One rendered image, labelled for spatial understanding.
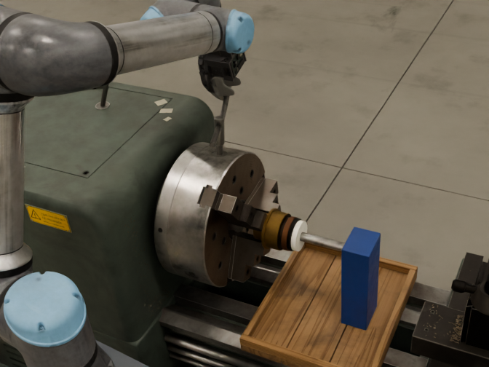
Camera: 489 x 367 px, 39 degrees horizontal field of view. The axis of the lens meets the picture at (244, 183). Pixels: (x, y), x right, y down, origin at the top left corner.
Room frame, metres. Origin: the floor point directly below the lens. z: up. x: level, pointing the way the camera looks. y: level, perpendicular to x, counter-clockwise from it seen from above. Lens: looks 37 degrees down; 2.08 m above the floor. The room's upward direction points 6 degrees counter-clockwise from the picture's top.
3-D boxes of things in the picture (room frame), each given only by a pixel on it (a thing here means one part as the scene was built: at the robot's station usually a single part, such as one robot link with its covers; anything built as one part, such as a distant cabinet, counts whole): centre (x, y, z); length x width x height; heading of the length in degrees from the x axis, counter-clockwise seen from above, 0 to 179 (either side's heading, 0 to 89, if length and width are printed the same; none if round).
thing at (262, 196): (1.26, -0.04, 1.09); 0.12 x 0.11 x 0.05; 150
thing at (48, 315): (0.77, 0.34, 1.27); 0.13 x 0.12 x 0.14; 52
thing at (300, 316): (1.08, -0.17, 0.89); 0.36 x 0.30 x 0.04; 150
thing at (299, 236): (1.09, -0.16, 1.08); 0.13 x 0.07 x 0.07; 60
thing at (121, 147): (1.40, 0.43, 1.06); 0.59 x 0.48 x 0.39; 60
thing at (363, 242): (1.05, -0.23, 1.00); 0.08 x 0.06 x 0.23; 150
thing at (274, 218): (1.15, -0.06, 1.08); 0.09 x 0.09 x 0.09; 60
